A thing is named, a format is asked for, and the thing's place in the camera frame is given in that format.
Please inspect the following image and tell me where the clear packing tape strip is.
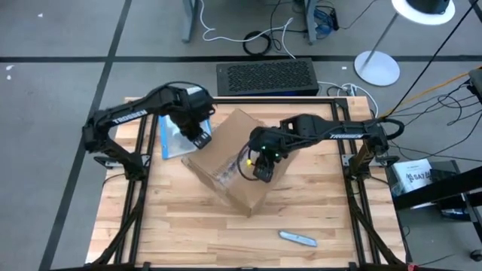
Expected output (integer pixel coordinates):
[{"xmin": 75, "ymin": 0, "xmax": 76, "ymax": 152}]
[{"xmin": 212, "ymin": 150, "xmax": 244, "ymax": 187}]

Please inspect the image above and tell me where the white printed box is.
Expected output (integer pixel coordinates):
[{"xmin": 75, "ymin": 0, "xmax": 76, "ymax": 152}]
[{"xmin": 391, "ymin": 157, "xmax": 434, "ymax": 196}]

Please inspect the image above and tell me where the grey device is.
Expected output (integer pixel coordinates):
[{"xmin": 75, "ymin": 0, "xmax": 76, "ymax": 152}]
[{"xmin": 468, "ymin": 69, "xmax": 482, "ymax": 105}]

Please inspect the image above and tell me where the black cable coil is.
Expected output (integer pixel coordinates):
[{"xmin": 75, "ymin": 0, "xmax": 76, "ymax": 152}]
[
  {"xmin": 380, "ymin": 117, "xmax": 406, "ymax": 141},
  {"xmin": 243, "ymin": 31, "xmax": 273, "ymax": 56}
]

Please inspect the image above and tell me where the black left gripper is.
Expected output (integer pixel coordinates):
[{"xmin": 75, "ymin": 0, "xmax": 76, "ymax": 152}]
[{"xmin": 169, "ymin": 86, "xmax": 216, "ymax": 150}]

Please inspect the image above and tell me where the white round-base pole stand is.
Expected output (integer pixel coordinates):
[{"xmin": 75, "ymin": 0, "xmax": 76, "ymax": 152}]
[{"xmin": 353, "ymin": 13, "xmax": 401, "ymax": 87}]

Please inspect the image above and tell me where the black metal table frame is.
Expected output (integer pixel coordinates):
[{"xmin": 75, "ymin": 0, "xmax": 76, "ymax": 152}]
[{"xmin": 88, "ymin": 96, "xmax": 413, "ymax": 271}]

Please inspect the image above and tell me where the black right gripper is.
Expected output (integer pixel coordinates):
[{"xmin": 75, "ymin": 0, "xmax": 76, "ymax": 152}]
[{"xmin": 248, "ymin": 126, "xmax": 300, "ymax": 184}]

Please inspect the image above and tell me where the black tower on white base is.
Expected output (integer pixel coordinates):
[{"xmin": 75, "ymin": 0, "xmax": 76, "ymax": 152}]
[{"xmin": 390, "ymin": 0, "xmax": 456, "ymax": 26}]

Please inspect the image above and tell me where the yellow floor cable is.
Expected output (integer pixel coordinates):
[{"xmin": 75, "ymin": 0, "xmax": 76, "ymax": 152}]
[{"xmin": 374, "ymin": 69, "xmax": 482, "ymax": 121}]

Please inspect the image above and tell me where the brown cardboard box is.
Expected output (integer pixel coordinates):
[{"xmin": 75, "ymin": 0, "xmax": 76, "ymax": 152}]
[{"xmin": 181, "ymin": 108, "xmax": 301, "ymax": 218}]

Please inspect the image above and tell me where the grey metal bar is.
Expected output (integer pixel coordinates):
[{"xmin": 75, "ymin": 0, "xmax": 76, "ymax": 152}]
[{"xmin": 278, "ymin": 230, "xmax": 319, "ymax": 248}]

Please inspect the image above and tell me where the grey desk leg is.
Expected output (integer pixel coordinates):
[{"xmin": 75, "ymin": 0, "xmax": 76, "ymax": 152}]
[
  {"xmin": 303, "ymin": 0, "xmax": 319, "ymax": 46},
  {"xmin": 182, "ymin": 0, "xmax": 200, "ymax": 44}
]

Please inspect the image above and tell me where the black cart frame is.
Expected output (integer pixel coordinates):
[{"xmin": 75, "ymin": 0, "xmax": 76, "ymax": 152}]
[{"xmin": 391, "ymin": 160, "xmax": 482, "ymax": 242}]

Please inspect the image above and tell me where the grey mounting plate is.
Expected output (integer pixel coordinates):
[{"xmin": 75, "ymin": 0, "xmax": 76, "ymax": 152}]
[
  {"xmin": 93, "ymin": 154, "xmax": 151, "ymax": 169},
  {"xmin": 340, "ymin": 153, "xmax": 400, "ymax": 167}
]

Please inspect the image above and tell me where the black perforated computer tower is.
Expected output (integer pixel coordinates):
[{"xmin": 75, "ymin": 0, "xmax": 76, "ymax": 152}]
[{"xmin": 215, "ymin": 58, "xmax": 320, "ymax": 98}]

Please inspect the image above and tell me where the white floor cable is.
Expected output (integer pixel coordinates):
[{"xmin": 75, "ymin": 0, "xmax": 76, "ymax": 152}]
[{"xmin": 197, "ymin": 0, "xmax": 298, "ymax": 61}]

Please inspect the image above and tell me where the blue cable bundle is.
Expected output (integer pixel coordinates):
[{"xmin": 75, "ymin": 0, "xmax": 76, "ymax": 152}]
[{"xmin": 313, "ymin": 5, "xmax": 337, "ymax": 39}]

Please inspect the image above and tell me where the mesh pouch with blue trim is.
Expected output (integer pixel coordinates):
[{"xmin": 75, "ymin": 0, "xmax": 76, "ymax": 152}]
[{"xmin": 157, "ymin": 114, "xmax": 213, "ymax": 161}]

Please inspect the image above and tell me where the black power strip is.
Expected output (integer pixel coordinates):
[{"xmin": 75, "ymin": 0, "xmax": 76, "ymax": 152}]
[{"xmin": 328, "ymin": 8, "xmax": 340, "ymax": 32}]

